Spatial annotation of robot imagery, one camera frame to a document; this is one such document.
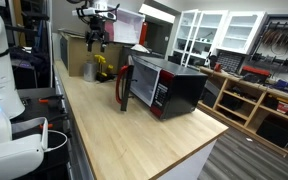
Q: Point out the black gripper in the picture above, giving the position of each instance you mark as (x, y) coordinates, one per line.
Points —
(97, 33)

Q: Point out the black red microwave oven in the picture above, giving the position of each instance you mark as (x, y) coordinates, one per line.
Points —
(168, 89)

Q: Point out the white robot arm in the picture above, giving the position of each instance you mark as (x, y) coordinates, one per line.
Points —
(0, 83)

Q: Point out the white glass door cabinet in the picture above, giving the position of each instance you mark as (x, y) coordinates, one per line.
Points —
(203, 33)

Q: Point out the large cardboard box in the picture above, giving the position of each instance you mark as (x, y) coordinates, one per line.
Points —
(77, 53)

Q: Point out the silver metal can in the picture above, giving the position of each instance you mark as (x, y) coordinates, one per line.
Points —
(90, 70)

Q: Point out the clear plastic storage bin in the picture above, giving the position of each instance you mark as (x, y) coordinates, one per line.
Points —
(127, 28)

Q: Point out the orange black clamp left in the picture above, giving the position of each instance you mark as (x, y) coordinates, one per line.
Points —
(54, 101)

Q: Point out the orange black clamp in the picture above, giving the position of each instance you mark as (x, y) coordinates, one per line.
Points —
(57, 122)
(54, 101)

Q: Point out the orange black clamp right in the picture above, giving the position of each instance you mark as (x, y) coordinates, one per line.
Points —
(57, 122)

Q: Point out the black small parts organizer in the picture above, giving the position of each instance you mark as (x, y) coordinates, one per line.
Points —
(229, 61)

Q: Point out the red black toolbox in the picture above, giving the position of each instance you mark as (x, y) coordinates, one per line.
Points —
(254, 75)

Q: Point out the black tool pegboard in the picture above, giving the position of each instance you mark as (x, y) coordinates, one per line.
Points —
(271, 48)

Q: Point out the wooden shelf workbench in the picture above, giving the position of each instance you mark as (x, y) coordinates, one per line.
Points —
(256, 110)

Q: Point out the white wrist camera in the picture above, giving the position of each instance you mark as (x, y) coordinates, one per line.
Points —
(97, 8)

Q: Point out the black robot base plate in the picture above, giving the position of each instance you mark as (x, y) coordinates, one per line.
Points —
(53, 166)

